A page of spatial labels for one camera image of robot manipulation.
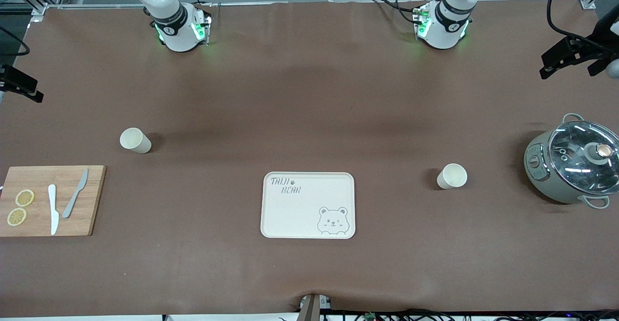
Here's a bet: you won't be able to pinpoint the white IKEA cup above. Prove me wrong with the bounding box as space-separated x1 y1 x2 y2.
119 127 152 155
436 163 468 190

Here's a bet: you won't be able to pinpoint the bamboo cutting board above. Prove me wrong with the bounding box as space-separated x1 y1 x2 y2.
0 165 107 237

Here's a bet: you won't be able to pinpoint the glass pot lid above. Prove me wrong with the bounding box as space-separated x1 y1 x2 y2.
548 120 619 196

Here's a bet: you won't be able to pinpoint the grey-green electric cooking pot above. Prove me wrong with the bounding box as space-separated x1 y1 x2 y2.
524 113 619 210

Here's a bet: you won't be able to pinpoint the grey plastic knife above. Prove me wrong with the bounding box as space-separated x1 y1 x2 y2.
62 168 89 219

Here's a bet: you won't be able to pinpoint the white plastic knife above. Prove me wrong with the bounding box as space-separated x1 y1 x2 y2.
47 184 60 236

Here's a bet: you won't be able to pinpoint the white bear print tray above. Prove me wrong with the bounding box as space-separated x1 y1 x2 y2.
260 172 356 240

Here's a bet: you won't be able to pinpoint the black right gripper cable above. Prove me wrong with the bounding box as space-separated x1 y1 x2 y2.
0 25 30 57

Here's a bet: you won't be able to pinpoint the black left arm base cables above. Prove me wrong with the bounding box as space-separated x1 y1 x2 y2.
370 0 428 26

